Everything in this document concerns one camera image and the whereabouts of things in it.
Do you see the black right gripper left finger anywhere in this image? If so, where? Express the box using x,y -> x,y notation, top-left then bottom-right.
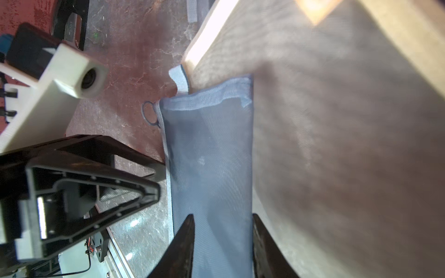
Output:
147,214 -> 195,278

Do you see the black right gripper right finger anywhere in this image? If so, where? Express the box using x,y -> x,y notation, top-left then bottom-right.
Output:
253,213 -> 299,278

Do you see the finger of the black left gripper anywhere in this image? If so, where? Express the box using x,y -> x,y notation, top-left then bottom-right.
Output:
1,134 -> 166,271

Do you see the dark grey mesh pouch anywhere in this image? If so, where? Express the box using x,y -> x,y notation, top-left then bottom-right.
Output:
152,66 -> 254,278

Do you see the far yellow trimmed pouch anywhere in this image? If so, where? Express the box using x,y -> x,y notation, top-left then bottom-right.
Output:
190,1 -> 445,278

